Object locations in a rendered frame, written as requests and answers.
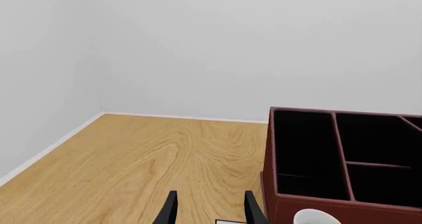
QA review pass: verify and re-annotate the white mug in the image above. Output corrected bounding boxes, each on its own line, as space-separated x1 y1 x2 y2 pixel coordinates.
293 208 342 224

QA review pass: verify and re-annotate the red-brown desk caddy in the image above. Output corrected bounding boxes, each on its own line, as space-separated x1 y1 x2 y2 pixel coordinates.
260 106 422 224

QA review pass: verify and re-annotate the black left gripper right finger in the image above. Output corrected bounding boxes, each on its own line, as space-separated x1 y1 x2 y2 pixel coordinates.
244 190 270 224

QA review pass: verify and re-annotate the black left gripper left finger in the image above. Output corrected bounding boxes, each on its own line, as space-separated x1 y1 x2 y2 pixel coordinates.
154 190 178 224

